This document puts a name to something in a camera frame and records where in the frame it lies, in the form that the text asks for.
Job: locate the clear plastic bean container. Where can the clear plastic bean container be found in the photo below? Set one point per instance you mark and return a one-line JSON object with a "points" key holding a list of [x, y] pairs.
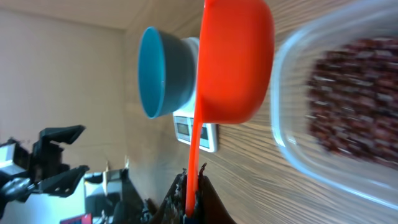
{"points": [[370, 181]]}

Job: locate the orange measuring scoop blue handle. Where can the orange measuring scoop blue handle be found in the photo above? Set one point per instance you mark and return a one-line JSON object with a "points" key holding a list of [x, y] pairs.
{"points": [[235, 59]]}

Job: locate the white digital kitchen scale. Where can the white digital kitchen scale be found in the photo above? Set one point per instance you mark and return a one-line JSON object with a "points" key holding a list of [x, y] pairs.
{"points": [[183, 118]]}

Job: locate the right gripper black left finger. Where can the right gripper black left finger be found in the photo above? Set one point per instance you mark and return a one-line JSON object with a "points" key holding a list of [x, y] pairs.
{"points": [[172, 209]]}

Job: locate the blue metal bowl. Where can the blue metal bowl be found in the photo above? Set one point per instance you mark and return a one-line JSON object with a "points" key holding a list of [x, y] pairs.
{"points": [[165, 73]]}

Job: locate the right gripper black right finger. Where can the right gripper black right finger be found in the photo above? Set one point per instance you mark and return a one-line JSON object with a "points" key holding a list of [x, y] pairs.
{"points": [[210, 209]]}

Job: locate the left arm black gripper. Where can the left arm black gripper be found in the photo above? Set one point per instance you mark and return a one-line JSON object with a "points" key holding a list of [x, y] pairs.
{"points": [[41, 171]]}

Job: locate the red beans in container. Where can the red beans in container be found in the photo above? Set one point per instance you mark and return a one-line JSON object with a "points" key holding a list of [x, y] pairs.
{"points": [[352, 100]]}

